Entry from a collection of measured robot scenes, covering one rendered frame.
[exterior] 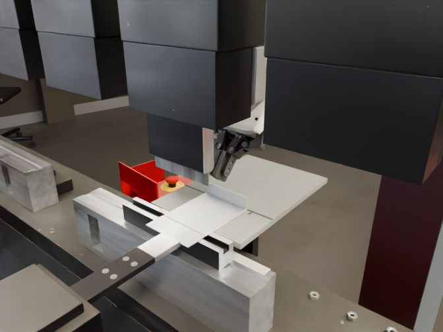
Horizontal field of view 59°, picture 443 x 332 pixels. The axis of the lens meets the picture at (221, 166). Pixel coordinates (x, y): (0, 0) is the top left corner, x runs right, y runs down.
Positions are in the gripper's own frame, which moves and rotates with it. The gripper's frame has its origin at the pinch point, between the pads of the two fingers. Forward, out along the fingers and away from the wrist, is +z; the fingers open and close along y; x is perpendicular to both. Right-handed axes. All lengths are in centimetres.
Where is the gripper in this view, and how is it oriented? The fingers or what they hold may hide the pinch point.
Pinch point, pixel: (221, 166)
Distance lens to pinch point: 59.3
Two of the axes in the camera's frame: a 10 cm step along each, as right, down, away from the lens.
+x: 4.8, 3.5, 8.0
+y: 7.7, 2.6, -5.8
